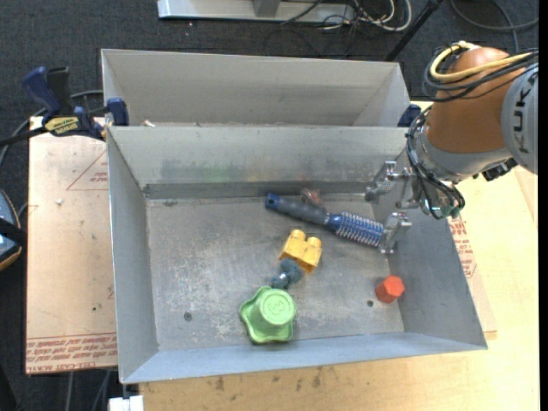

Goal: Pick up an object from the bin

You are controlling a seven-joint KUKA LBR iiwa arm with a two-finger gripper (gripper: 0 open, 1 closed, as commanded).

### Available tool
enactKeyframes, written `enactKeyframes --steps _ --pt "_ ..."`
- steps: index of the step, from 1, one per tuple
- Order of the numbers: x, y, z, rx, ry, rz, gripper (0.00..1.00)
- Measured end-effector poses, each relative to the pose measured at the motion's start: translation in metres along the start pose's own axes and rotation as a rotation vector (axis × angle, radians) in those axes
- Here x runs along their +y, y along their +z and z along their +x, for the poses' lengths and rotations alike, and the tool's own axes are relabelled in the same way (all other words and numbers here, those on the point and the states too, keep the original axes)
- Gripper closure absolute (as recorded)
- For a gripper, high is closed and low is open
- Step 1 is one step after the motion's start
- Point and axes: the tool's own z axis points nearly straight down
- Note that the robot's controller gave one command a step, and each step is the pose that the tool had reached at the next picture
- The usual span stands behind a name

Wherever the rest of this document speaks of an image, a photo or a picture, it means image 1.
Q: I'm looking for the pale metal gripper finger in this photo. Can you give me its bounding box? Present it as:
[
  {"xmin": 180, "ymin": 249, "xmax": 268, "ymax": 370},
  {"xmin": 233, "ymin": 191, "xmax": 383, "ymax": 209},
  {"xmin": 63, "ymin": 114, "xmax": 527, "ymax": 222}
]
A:
[
  {"xmin": 364, "ymin": 160, "xmax": 414, "ymax": 204},
  {"xmin": 378, "ymin": 211, "xmax": 413, "ymax": 255}
]

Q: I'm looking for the red-orange hexagonal block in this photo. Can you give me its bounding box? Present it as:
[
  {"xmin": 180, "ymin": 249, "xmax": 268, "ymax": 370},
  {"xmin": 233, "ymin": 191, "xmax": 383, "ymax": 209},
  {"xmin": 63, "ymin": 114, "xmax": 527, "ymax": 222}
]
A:
[{"xmin": 374, "ymin": 275, "xmax": 406, "ymax": 304}]

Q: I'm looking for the clear brownish glass thing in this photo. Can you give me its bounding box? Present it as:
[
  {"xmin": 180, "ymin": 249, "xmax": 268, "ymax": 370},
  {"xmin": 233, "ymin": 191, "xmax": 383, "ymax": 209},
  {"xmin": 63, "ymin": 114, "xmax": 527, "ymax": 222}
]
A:
[{"xmin": 299, "ymin": 187, "xmax": 327, "ymax": 213}]

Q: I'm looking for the blue hairbrush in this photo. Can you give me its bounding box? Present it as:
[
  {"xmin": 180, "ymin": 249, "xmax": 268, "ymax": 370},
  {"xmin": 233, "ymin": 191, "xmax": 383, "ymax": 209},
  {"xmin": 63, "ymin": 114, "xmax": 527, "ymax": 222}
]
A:
[{"xmin": 264, "ymin": 192, "xmax": 385, "ymax": 248}]

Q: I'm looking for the yellow toy brick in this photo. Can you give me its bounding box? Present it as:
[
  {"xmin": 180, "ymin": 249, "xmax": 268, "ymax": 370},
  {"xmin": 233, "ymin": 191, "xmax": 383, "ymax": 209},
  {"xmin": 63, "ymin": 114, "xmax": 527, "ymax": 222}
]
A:
[{"xmin": 278, "ymin": 229, "xmax": 324, "ymax": 274}]

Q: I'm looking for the small grey toy figure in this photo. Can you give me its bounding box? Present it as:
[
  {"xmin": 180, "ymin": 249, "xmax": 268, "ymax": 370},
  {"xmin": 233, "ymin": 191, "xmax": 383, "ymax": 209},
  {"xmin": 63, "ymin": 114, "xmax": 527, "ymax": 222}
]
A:
[{"xmin": 270, "ymin": 258, "xmax": 306, "ymax": 291}]

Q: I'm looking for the green plastic cup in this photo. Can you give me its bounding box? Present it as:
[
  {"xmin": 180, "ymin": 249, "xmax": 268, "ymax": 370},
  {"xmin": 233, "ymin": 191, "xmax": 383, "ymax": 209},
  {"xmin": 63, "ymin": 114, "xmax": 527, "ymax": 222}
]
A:
[{"xmin": 238, "ymin": 285, "xmax": 299, "ymax": 345}]

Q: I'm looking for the grey metal bin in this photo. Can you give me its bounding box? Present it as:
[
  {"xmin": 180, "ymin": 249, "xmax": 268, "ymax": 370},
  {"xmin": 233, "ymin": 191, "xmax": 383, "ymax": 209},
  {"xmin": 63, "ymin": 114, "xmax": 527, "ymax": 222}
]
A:
[{"xmin": 100, "ymin": 48, "xmax": 489, "ymax": 385}]

